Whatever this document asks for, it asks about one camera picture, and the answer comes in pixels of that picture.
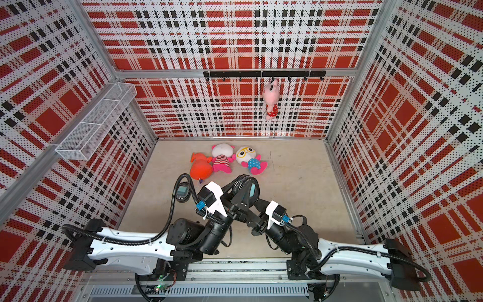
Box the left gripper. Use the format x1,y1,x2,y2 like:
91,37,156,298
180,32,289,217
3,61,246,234
198,175,251,255

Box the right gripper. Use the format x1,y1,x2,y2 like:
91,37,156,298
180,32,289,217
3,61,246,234
245,195,296,256

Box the black cable bottom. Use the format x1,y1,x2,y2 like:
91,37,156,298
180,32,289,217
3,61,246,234
231,174,261,208

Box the teal charger top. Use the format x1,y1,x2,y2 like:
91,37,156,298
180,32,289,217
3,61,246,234
177,186,189,199

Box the teal charger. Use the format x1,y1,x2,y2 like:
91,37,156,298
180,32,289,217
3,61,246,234
177,186,189,199
249,184,257,198

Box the teal charger bottom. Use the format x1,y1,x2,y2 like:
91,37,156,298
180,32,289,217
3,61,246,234
249,184,257,198

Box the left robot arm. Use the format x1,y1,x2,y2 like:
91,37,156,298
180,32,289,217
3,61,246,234
62,173,260,276

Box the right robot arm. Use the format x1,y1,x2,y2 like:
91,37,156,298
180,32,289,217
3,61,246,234
242,200,432,291

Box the orange plush toy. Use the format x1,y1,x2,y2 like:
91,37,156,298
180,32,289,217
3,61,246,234
189,153,213,182

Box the pink striped plush doll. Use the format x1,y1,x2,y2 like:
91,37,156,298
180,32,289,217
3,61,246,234
211,143,234,174

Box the pink hanging plush toy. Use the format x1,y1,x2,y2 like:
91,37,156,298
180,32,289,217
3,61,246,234
262,79,280,120

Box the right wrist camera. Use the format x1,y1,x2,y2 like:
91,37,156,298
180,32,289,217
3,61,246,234
265,201,292,230

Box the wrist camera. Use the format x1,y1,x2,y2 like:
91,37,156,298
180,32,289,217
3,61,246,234
265,201,292,230
196,182,228,217

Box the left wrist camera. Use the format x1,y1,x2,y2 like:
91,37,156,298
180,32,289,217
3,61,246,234
196,182,228,217

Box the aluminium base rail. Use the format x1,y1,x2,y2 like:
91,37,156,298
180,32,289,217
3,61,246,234
77,257,395,302

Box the black hook rail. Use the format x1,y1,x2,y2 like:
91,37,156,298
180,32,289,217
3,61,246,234
203,70,327,80

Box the white wire mesh basket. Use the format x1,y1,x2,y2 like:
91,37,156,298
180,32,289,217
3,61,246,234
55,83,137,161

